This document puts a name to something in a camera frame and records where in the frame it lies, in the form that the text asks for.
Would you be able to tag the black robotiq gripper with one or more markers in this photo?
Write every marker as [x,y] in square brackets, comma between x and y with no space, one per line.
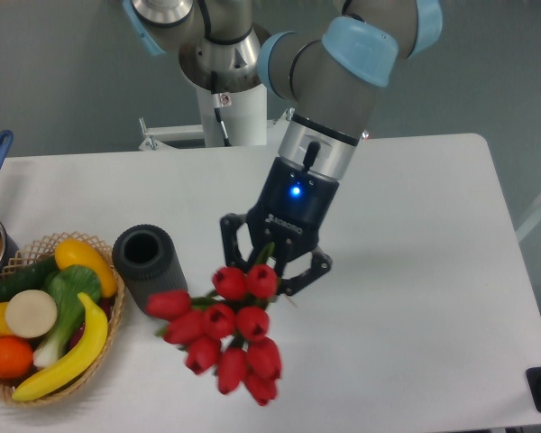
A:
[288,213]

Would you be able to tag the red tulip bouquet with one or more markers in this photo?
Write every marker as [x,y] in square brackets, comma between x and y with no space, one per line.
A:
[226,331]

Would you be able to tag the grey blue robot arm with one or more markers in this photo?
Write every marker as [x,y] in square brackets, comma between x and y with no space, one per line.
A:
[333,78]

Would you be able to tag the dark grey ribbed vase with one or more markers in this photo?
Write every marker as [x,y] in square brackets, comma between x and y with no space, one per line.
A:
[146,259]

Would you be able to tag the red fruit in basket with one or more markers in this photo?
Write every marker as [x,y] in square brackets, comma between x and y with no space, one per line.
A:
[106,304]

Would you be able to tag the yellow banana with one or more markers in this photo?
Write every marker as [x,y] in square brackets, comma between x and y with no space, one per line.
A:
[73,363]

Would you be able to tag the yellow squash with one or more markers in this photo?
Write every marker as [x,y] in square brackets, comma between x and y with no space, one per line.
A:
[76,252]

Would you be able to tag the green bok choy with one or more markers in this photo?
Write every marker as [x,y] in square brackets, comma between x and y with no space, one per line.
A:
[64,288]

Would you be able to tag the green cucumber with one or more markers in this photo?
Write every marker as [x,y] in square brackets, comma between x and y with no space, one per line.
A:
[29,277]

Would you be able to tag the beige round mushroom cap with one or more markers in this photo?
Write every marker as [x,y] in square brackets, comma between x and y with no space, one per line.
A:
[31,313]

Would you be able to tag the orange fruit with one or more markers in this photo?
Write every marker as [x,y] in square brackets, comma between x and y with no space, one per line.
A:
[16,357]

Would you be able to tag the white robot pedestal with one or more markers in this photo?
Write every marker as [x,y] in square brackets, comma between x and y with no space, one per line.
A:
[226,119]

